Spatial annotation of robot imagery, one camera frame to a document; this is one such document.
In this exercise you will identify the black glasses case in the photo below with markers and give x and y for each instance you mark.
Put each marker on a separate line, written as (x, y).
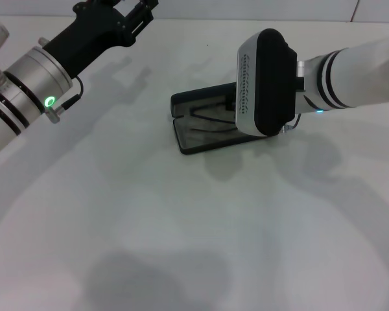
(194, 147)

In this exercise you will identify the black glasses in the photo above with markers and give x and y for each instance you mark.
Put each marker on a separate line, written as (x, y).
(210, 119)

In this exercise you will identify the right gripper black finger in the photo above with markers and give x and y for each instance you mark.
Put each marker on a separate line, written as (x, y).
(231, 105)

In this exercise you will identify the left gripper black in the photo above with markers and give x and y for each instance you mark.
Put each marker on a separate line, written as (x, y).
(90, 35)

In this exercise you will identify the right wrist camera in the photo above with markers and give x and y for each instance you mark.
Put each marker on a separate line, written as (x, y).
(269, 84)

